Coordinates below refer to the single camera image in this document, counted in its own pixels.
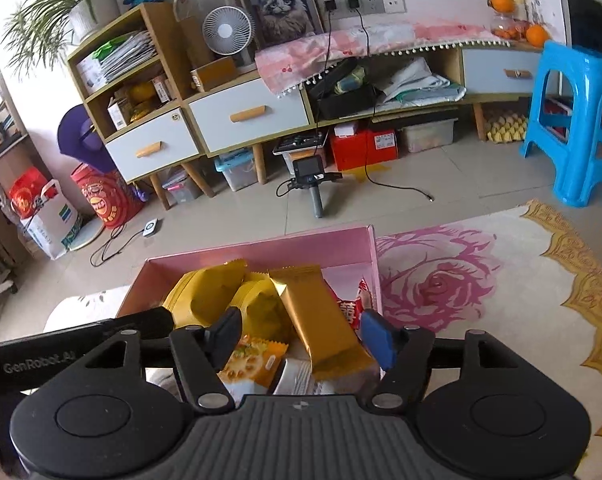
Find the black floor cable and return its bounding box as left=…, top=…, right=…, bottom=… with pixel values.
left=363, top=160, right=434, bottom=202

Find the yellow foam tray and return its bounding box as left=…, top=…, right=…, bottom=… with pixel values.
left=486, top=110, right=529, bottom=143

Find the white paper bag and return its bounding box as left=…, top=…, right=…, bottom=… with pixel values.
left=20, top=179, right=79, bottom=261

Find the red box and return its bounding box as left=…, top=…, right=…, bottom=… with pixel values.
left=329, top=122, right=399, bottom=172

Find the red gift bag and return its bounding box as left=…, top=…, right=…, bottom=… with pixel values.
left=71, top=162, right=144, bottom=230

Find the white drawer wooden handle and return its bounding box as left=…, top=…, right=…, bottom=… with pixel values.
left=187, top=79, right=313, bottom=155
left=461, top=49, right=544, bottom=95
left=105, top=107, right=202, bottom=183

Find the white carton box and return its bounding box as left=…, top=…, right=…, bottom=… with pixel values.
left=76, top=57, right=107, bottom=93

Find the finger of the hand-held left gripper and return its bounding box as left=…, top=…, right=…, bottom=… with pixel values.
left=115, top=307, right=176, bottom=341

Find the framed cat picture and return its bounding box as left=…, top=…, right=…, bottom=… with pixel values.
left=227, top=0, right=324, bottom=51

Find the black silver device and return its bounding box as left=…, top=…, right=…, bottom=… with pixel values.
left=272, top=130, right=330, bottom=157

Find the pile of folded bags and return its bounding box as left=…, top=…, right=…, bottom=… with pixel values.
left=376, top=57, right=466, bottom=108

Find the blue plastic stool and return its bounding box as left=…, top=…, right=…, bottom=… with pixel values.
left=519, top=40, right=602, bottom=207

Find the potted green plant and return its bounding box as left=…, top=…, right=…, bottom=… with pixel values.
left=1, top=0, right=127, bottom=81

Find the black adapter cable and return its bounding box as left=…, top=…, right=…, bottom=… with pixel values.
left=90, top=230, right=147, bottom=267

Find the yellow snack packet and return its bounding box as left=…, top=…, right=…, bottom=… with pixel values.
left=228, top=272, right=294, bottom=343
left=162, top=259, right=249, bottom=331

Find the pink tasselled cloth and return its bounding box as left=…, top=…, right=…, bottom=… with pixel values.
left=255, top=20, right=519, bottom=98

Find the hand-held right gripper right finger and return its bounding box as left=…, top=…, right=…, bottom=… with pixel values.
left=361, top=310, right=525, bottom=409

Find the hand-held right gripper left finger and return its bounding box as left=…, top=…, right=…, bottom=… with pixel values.
left=81, top=307, right=243, bottom=413

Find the round white disc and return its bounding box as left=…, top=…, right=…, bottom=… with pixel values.
left=64, top=217, right=107, bottom=252

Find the small camera on grip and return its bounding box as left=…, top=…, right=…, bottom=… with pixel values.
left=276, top=156, right=343, bottom=219

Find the red snack packet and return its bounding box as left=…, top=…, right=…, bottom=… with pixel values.
left=331, top=277, right=379, bottom=332

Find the purple hat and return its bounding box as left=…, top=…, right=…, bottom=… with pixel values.
left=57, top=105, right=117, bottom=173

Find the clear storage box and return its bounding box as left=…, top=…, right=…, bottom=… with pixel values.
left=158, top=167, right=204, bottom=206
left=398, top=119, right=456, bottom=155

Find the low wooden cabinet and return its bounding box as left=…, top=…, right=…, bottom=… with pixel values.
left=186, top=42, right=546, bottom=186

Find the pink box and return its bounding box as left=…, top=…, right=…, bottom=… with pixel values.
left=116, top=225, right=385, bottom=396

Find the white desk fan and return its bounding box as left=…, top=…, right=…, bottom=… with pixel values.
left=202, top=6, right=256, bottom=68

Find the small red bag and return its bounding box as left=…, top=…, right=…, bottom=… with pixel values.
left=8, top=167, right=49, bottom=221

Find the orange printed snack packet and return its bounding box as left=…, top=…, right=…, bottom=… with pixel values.
left=217, top=334, right=288, bottom=396

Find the clear box blue lid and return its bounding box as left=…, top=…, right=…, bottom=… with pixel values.
left=213, top=152, right=259, bottom=192

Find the white round fan guard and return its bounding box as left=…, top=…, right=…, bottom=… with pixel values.
left=173, top=0, right=229, bottom=28

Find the wall socket strip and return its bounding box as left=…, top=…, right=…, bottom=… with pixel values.
left=323, top=0, right=407, bottom=17

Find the floral rug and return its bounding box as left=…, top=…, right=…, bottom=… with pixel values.
left=44, top=199, right=602, bottom=480

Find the wooden shelf cabinet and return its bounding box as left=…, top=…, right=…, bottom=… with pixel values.
left=66, top=2, right=217, bottom=211

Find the brown cardboard box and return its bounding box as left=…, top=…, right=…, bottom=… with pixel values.
left=190, top=56, right=238, bottom=93

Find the stack of papers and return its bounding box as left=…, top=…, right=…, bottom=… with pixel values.
left=98, top=30, right=158, bottom=81

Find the black bag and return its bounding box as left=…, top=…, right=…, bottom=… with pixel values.
left=306, top=57, right=382, bottom=121

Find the gold snack packet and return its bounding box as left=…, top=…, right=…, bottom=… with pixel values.
left=267, top=265, right=377, bottom=382

